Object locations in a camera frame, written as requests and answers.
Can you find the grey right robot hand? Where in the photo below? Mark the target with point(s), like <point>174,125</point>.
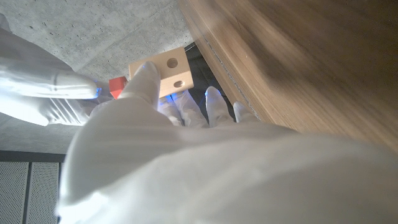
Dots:
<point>40,90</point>

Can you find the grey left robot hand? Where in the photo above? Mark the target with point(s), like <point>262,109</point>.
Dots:
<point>217,177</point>

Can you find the red-headed wooden screw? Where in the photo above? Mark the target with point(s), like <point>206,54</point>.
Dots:
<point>117,87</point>

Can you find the wooden block with holes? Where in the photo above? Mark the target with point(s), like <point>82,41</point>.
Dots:
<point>174,73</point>

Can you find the grey perforated panel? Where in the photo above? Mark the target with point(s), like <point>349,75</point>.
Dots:
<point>25,193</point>

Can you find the black backdrop stand pole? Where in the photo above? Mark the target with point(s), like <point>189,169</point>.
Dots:
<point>189,46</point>

